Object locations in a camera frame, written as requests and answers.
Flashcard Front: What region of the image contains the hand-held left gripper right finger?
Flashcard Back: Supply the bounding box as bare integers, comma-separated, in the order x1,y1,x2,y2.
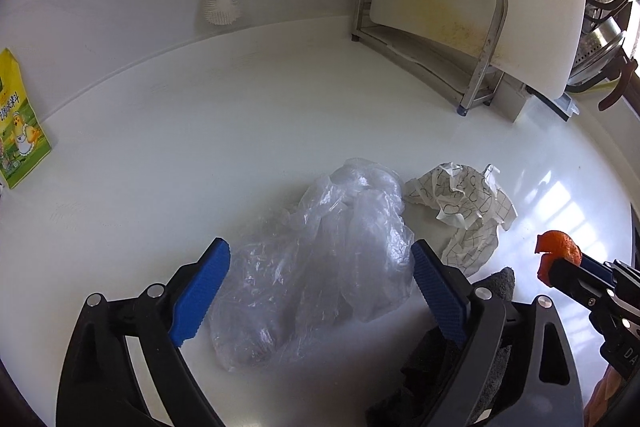
411,239,586,427

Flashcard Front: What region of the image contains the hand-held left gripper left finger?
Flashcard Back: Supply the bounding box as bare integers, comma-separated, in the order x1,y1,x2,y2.
56,237,232,427

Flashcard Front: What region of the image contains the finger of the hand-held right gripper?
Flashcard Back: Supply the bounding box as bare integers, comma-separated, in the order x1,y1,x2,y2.
545,258,619,309
570,251,617,286

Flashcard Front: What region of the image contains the orange peel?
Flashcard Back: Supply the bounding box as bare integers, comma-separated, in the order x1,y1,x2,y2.
536,231,582,280

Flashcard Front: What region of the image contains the clear plastic bag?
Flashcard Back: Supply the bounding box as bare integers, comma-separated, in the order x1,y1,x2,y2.
209,157,432,373

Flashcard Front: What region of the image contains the person's right hand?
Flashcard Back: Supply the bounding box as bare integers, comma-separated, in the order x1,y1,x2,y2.
586,364,624,427

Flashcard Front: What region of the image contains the dark grey cloth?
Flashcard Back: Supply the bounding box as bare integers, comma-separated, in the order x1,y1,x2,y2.
367,266,518,427

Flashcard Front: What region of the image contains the crumpled printed paper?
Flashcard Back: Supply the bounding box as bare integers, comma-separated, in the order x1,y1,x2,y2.
404,162,518,279

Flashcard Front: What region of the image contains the black lid rack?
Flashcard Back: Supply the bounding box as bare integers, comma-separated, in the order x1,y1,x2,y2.
525,84,580,124

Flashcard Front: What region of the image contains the yellow seasoning pouch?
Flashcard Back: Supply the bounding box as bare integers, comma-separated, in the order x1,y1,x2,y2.
0,48,53,189

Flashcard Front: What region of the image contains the metal cutting board rack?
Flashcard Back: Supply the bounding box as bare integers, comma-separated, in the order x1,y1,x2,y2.
350,0,508,118

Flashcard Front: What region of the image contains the white cutting board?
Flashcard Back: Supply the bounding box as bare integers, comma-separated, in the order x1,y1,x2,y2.
367,0,587,100

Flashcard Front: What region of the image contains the brown pan handle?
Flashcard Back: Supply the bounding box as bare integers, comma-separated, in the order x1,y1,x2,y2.
598,44,640,112

